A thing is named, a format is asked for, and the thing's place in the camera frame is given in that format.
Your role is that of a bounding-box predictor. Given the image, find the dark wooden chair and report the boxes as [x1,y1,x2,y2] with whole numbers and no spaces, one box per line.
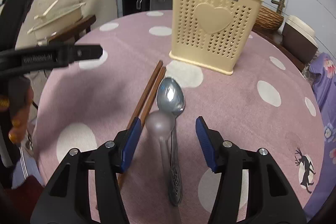
[47,15,96,44]

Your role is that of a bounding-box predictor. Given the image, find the left hand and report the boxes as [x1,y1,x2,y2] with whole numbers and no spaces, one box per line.
[1,80,34,144]

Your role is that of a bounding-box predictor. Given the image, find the beige plastic utensil holder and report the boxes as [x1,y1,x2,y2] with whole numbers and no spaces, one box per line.
[169,0,263,75]

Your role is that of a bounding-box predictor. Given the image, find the brown wooden chopstick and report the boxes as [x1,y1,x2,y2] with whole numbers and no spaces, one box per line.
[126,60,163,129]
[117,66,167,191]

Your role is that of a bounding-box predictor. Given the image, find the pink polka dot tablecloth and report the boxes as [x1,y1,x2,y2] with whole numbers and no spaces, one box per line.
[33,11,324,223]

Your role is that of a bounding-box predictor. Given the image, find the purple floral cloth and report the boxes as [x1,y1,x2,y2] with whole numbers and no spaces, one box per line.
[304,53,335,220]

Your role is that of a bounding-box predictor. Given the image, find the bamboo faucet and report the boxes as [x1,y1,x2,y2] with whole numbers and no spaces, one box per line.
[271,0,285,15]

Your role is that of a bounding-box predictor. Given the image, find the cream pot with lid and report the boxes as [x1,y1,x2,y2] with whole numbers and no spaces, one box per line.
[27,0,86,41]

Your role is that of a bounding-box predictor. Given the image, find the translucent plastic spoon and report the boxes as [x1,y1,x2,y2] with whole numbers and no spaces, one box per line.
[145,110,181,223]

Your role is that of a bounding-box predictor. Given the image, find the steel spoon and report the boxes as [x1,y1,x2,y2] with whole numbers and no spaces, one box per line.
[156,77,186,207]

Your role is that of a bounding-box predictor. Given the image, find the woven brown basin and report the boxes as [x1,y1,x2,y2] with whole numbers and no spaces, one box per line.
[253,6,284,32]

